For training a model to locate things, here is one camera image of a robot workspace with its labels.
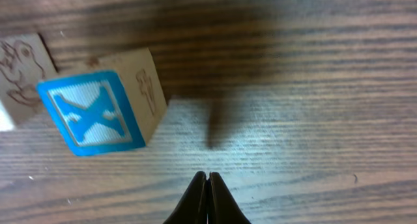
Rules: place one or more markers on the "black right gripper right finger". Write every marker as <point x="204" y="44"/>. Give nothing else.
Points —
<point x="221" y="205"/>

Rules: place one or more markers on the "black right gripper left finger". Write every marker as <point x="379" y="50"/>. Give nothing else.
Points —
<point x="192" y="207"/>

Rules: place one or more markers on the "yellow mushroom wooden block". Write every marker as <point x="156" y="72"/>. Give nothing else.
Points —
<point x="112" y="104"/>

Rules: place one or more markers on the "green Z wooden block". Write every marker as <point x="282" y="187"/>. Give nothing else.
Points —
<point x="24" y="62"/>

